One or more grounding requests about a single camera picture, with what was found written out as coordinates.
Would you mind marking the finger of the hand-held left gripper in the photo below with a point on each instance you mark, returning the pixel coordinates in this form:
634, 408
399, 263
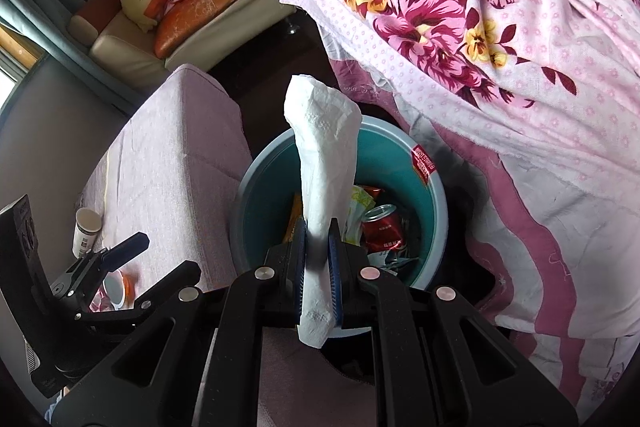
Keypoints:
127, 247
165, 287

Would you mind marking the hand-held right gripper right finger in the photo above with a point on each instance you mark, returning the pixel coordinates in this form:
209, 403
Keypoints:
334, 267

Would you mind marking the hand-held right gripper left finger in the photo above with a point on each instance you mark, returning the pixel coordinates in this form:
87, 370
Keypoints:
300, 267

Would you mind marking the pink paper cup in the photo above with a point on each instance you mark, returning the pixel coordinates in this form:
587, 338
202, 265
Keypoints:
114, 291

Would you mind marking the red soda can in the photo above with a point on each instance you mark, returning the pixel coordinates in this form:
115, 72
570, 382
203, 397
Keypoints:
382, 232

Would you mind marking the yellow-green snack wrapper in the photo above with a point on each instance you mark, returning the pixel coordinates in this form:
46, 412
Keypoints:
355, 207

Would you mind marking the white paper tissue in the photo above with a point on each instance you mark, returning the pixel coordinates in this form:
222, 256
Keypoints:
325, 147

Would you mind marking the teal plastic bin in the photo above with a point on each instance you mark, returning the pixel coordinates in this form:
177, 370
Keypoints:
390, 157

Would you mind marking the small orange object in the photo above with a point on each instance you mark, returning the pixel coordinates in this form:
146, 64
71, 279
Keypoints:
129, 287

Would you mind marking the small white bottle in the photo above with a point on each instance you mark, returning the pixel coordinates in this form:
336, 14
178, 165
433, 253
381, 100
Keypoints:
86, 232

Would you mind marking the orange wrapper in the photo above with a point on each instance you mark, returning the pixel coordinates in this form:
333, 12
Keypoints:
295, 217

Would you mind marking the lilac table cloth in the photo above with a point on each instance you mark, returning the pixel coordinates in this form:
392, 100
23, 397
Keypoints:
175, 157

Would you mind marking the cream sofa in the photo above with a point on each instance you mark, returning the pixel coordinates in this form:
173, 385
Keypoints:
125, 47

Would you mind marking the grey-blue curtain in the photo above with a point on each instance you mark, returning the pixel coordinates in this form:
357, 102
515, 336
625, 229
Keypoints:
50, 22

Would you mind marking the orange cushion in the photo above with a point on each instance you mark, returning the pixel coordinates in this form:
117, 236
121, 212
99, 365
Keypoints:
210, 7

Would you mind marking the floral bedsheet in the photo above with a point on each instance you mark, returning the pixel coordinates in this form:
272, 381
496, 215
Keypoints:
450, 32

